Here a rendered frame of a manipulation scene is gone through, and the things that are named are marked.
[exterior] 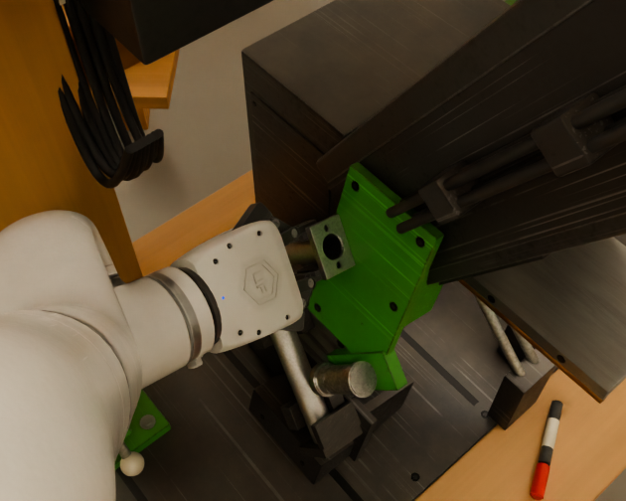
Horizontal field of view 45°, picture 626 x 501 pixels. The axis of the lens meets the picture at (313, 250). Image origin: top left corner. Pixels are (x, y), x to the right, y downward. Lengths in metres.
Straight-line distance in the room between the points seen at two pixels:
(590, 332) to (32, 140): 0.61
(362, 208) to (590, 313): 0.27
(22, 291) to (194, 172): 1.97
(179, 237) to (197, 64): 1.69
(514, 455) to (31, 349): 0.80
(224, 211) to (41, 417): 0.97
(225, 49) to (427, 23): 1.98
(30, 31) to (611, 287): 0.64
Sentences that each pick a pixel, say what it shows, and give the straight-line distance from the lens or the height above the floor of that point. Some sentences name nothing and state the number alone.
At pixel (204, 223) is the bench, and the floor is 0.88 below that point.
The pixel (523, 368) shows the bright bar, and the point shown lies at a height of 1.01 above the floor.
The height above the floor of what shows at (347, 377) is 1.10.
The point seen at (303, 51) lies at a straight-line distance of 0.89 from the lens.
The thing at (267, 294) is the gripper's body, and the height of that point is 1.23.
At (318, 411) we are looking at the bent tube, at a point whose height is 0.99.
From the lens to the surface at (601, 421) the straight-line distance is 1.05.
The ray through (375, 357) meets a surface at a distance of 0.80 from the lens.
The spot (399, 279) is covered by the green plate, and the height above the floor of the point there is 1.21.
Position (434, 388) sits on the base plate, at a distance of 1.02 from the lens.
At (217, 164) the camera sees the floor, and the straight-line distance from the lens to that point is 2.46.
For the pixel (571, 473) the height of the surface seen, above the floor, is 0.90.
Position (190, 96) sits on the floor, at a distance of 2.70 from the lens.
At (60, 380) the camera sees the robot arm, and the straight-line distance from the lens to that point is 0.26.
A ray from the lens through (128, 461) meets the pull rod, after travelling 0.93.
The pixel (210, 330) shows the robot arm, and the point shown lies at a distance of 0.64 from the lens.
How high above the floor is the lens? 1.81
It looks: 54 degrees down
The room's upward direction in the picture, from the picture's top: straight up
